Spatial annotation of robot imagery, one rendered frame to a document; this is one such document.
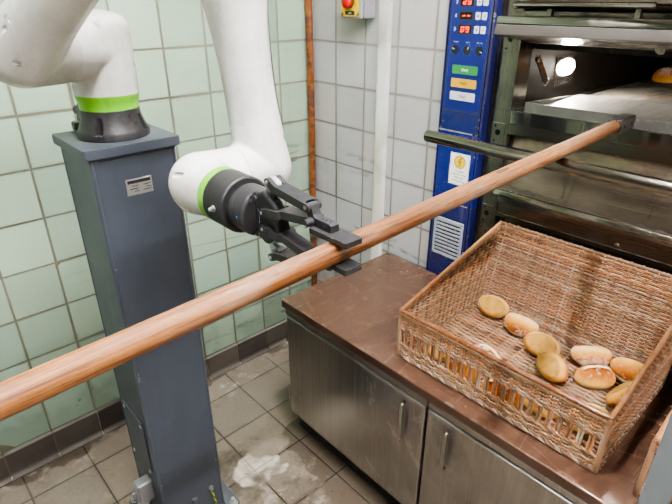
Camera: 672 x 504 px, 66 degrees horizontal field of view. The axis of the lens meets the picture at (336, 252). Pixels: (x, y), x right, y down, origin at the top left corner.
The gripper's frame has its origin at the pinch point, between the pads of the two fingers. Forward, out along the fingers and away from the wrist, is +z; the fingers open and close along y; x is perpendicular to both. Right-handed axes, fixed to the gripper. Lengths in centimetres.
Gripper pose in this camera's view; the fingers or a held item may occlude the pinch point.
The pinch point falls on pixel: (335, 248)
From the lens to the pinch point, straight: 67.1
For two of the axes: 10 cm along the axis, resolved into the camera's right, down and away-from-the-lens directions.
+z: 6.8, 3.3, -6.6
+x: -7.4, 3.0, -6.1
